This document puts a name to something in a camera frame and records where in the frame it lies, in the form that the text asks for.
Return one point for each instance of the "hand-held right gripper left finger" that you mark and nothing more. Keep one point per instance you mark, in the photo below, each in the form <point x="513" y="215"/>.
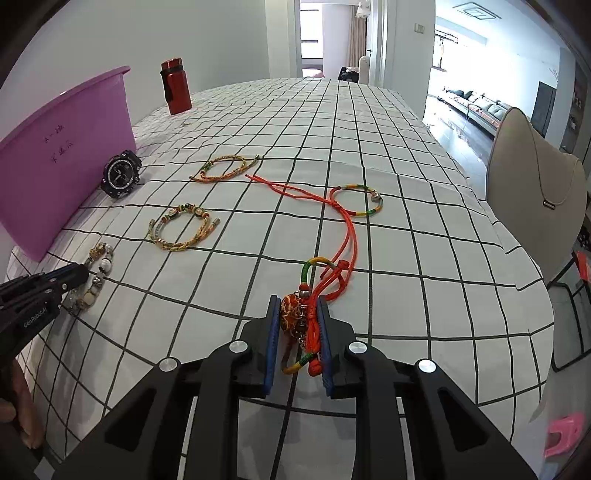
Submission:
<point x="272" y="355"/>

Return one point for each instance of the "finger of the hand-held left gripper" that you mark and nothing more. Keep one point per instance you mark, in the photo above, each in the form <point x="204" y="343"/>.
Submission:
<point x="64" y="284"/>
<point x="55" y="274"/>

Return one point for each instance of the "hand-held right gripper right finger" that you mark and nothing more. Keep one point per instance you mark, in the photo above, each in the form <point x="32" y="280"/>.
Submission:
<point x="325" y="350"/>

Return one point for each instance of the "pink plastic tub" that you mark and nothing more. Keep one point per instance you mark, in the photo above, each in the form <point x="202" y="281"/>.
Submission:
<point x="60" y="161"/>

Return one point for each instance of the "black wristwatch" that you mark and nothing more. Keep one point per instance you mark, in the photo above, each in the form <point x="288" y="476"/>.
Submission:
<point x="120" y="173"/>

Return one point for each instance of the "person's left hand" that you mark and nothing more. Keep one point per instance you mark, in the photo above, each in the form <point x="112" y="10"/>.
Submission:
<point x="21" y="401"/>

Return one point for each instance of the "white checkered tablecloth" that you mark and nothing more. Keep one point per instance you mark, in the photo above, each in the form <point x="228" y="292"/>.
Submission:
<point x="369" y="138"/>

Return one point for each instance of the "red water bottle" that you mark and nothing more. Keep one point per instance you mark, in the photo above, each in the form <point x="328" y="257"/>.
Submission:
<point x="178" y="90"/>

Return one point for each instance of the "pink stool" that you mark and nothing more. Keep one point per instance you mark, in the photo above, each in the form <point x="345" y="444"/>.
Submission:
<point x="565" y="429"/>

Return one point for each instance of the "beige chair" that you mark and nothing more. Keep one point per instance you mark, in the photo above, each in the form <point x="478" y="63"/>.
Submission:
<point x="521" y="184"/>

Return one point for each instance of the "red printed packet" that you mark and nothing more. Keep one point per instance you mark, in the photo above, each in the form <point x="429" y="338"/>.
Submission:
<point x="584" y="265"/>

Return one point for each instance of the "dark clothes pile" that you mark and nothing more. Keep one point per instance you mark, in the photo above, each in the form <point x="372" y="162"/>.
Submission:
<point x="347" y="74"/>

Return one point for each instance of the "white yellow plush toy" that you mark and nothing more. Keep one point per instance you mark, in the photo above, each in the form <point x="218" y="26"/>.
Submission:
<point x="364" y="69"/>

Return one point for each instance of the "grey sofa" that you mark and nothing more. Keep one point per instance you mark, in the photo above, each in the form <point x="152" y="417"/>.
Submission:
<point x="489" y="113"/>

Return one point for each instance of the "beige curtain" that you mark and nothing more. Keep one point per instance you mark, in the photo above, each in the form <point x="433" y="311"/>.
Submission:
<point x="355" y="41"/>

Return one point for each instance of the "black cabinet panel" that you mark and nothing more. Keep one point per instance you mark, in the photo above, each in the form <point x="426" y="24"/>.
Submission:
<point x="544" y="108"/>

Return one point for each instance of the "ceiling light panel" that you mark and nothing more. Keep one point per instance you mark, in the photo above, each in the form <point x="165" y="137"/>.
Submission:
<point x="475" y="10"/>

